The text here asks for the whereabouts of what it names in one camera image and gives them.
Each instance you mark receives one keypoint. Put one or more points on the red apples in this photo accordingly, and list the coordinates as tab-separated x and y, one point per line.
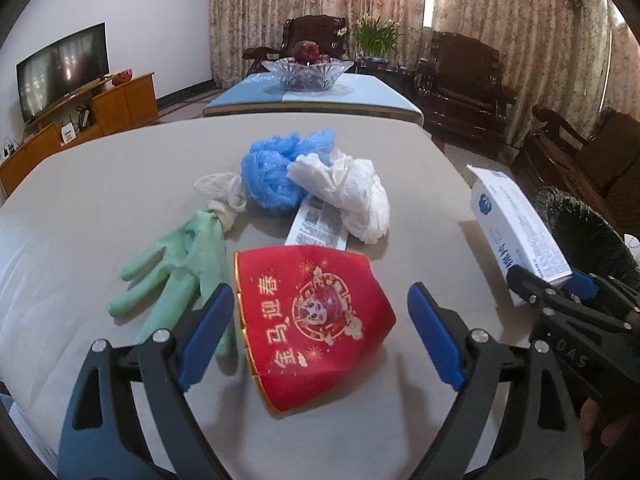
307	52

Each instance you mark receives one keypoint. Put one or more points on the floral beige curtains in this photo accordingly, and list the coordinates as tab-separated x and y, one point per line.
575	56

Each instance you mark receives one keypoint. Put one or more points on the red paper bowl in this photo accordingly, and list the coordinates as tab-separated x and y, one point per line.
309	316

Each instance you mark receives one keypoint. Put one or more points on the left dark wooden armchair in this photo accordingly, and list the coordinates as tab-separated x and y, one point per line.
327	32

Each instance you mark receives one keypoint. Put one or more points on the black lined trash bin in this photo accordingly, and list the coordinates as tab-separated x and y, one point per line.
588	242

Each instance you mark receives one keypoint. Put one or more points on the person's right hand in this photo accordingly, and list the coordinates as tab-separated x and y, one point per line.
596	425

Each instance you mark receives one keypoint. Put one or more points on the white plastic bag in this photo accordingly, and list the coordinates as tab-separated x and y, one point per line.
352	186

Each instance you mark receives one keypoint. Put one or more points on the grey table cover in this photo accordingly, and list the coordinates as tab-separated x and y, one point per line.
74	223

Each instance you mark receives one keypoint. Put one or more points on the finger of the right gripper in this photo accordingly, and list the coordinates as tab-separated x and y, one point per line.
581	285
526	288

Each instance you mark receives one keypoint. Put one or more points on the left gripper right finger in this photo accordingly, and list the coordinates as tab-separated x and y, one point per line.
537	437

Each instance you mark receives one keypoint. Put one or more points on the dark side table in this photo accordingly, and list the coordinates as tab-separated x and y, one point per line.
406	81

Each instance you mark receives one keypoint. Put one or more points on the potted green plant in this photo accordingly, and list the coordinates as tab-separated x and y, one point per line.
376	37

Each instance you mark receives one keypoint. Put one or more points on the white router box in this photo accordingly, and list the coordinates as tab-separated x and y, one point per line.
68	133

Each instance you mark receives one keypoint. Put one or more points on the red teapot ornament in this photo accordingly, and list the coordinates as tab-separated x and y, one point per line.
122	77

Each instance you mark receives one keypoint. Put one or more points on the flat screen television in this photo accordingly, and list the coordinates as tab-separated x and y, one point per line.
60	69

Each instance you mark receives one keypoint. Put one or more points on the glass fruit bowl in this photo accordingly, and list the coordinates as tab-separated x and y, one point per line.
294	76

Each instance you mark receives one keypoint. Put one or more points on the dark wooden sofa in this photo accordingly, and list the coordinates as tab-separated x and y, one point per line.
601	170

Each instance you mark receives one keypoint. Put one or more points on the white blue medicine box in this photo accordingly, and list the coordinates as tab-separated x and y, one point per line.
513	228

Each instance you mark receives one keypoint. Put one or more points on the green rubber glove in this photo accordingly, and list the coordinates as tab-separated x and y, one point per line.
188	262

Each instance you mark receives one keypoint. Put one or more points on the blue plastic bag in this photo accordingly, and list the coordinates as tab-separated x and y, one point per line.
264	169

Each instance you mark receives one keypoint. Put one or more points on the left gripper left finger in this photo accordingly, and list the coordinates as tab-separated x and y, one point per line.
102	436

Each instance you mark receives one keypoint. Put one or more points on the blue coffee table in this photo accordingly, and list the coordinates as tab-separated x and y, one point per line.
352	94

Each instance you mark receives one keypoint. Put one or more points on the orange wooden tv cabinet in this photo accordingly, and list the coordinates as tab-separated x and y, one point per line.
99	109

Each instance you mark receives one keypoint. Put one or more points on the right dark wooden armchair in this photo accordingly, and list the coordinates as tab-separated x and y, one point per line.
462	97

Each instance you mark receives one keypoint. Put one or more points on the dark wooden armchair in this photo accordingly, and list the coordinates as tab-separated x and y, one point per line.
462	97
327	32

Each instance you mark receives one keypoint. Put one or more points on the white cream tube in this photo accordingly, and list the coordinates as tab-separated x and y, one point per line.
317	223

